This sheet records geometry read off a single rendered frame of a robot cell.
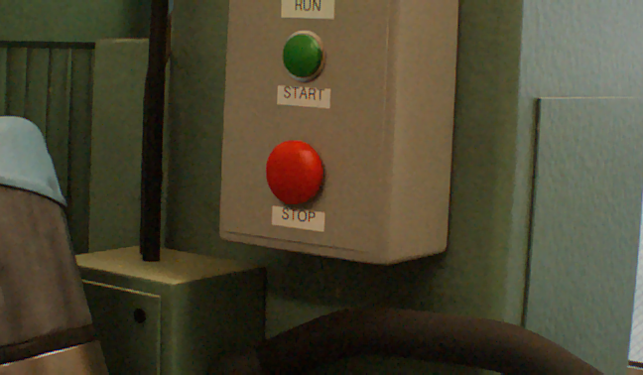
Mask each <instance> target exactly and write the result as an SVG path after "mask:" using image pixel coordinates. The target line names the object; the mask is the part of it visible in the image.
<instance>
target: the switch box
mask: <svg viewBox="0 0 643 375"><path fill-rule="evenodd" d="M457 16H458V0H335V1H334V19H304V18H282V0H229V26H227V54H226V81H225V109H224V119H223V136H222V164H221V193H220V220H219V236H220V238H221V239H223V240H225V241H228V242H234V243H242V245H248V246H255V247H262V248H269V249H276V250H283V251H291V252H297V253H305V254H311V255H319V256H324V257H325V258H332V259H338V260H346V261H352V262H360V263H366V264H373V265H381V266H388V265H393V264H398V263H402V262H407V261H412V259H416V258H420V257H426V256H430V255H434V254H440V253H443V252H445V250H446V248H447V237H448V219H449V200H450V163H451V144H452V126H453V108H454V89H455V71H456V52H457V33H458V26H457ZM298 31H311V32H313V33H316V34H318V35H319V36H320V37H321V39H322V41H323V43H324V46H325V50H326V60H325V65H324V68H323V70H322V72H321V73H320V74H319V75H318V76H317V77H314V79H313V80H309V81H298V80H295V79H293V77H292V76H290V75H289V74H288V72H287V71H286V69H285V68H284V66H283V62H282V50H283V49H284V46H285V44H286V42H287V41H288V38H289V37H290V36H291V35H292V34H294V33H295V32H298ZM278 85H282V86H296V87H312V88H327V89H331V90H330V108H324V107H310V106H298V105H284V104H277V98H278ZM292 140H300V142H304V143H307V144H308V145H310V146H311V147H312V148H313V149H314V150H315V151H317V153H318V154H319V157H320V159H321V165H322V181H321V187H320V189H319V191H318V193H317V194H315V195H314V196H313V198H312V199H311V200H309V201H307V202H305V203H298V204H288V203H284V202H281V201H280V200H278V198H277V197H276V196H275V195H274V194H273V193H272V192H271V191H270V189H269V187H268V183H267V179H266V164H267V160H268V157H269V154H270V153H271V151H272V150H274V148H275V147H277V146H278V145H279V144H281V143H283V142H288V141H292ZM272 206H281V207H288V208H296V209H305V210H312V211H321V213H324V229H323V232H321V231H313V230H307V229H299V228H292V226H284V225H277V224H273V220H272Z"/></svg>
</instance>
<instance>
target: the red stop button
mask: <svg viewBox="0 0 643 375"><path fill-rule="evenodd" d="M266 179H267V183H268V187H269V189H270V191H271V192H272V193H273V194H274V195H275V196H276V197H277V198H278V200H280V201H281V202H284V203H288V204H298V203H305V202H307V201H309V200H311V199H312V198H313V196H314V195H315V194H317V193H318V191H319V189H320V187H321V185H322V162H321V159H320V157H319V154H318V153H317V151H315V150H314V149H313V148H312V147H311V146H310V145H308V144H307V143H304V142H300V140H292V141H288V142H283V143H281V144H279V145H278V146H277V147H275V148H274V150H272V151H271V153H270V154H269V157H268V160H267V164H266Z"/></svg>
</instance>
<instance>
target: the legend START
mask: <svg viewBox="0 0 643 375"><path fill-rule="evenodd" d="M330 90H331V89H327V88H312V87H296V86H282V85H278V98H277V104H284V105H298V106H310V107H324V108H330Z"/></svg>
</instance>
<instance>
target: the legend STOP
mask: <svg viewBox="0 0 643 375"><path fill-rule="evenodd" d="M272 220H273V224H277V225H284V226H292V228H299V229H307V230H313V231H321V232H323V229H324V213H322V212H321V211H312V210H305V209H296V208H288V207H281V206H272Z"/></svg>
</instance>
